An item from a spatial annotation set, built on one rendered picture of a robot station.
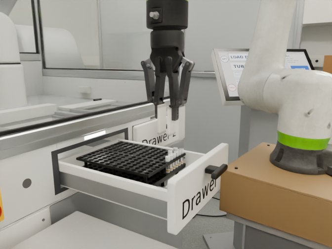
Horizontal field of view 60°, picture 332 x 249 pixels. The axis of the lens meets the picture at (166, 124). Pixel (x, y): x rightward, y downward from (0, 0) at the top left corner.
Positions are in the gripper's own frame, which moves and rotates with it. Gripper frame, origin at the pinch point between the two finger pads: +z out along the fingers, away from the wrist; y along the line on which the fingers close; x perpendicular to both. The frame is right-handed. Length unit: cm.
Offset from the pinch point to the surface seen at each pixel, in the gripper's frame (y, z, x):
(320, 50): 10, -26, 363
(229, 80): -10, -4, 76
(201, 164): 11.0, 7.9, -3.8
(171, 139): -20.8, 17.3, 38.7
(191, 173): 11.0, 8.2, -8.6
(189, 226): -44, 100, 107
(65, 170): -20.5, 12.4, -13.5
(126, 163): -7.5, 10.4, -6.3
